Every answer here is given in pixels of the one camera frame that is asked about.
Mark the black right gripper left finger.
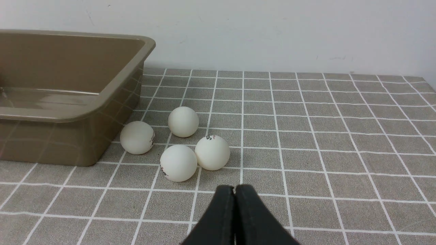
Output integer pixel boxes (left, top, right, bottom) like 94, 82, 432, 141
181, 185, 235, 245

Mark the grey checked tablecloth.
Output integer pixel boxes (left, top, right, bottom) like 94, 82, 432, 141
1, 68, 435, 245

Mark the olive plastic bin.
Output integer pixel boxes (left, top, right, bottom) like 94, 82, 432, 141
0, 29, 156, 166

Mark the white table-tennis ball with logo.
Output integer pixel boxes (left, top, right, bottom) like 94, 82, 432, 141
194, 135, 230, 171
160, 145, 198, 182

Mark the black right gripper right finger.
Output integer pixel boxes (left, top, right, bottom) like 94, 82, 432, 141
235, 184, 299, 245

